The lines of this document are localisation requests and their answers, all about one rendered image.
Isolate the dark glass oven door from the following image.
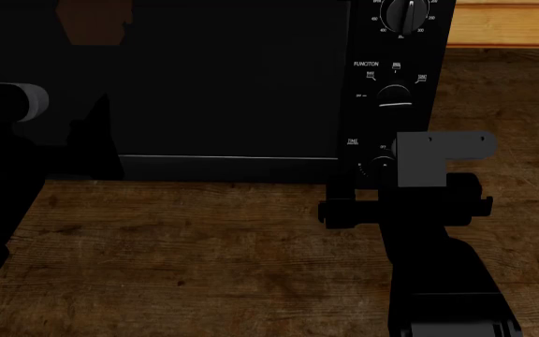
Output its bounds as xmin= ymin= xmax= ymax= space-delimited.
xmin=0 ymin=0 xmax=353 ymax=161

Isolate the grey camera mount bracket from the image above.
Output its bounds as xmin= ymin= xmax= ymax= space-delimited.
xmin=394 ymin=130 xmax=500 ymax=188

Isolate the black temperature knob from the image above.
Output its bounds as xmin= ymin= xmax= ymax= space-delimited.
xmin=380 ymin=0 xmax=433 ymax=37

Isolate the light wooden ledge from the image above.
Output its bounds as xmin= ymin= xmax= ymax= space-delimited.
xmin=445 ymin=0 xmax=539 ymax=50

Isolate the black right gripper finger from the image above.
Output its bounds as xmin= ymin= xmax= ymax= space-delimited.
xmin=327 ymin=177 xmax=357 ymax=202

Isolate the black timer knob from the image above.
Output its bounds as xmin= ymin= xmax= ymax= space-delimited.
xmin=369 ymin=155 xmax=399 ymax=181

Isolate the black function knob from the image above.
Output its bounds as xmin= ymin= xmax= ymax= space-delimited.
xmin=375 ymin=83 xmax=414 ymax=109

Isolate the black toaster oven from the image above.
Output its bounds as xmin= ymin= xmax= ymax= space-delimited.
xmin=0 ymin=0 xmax=459 ymax=184

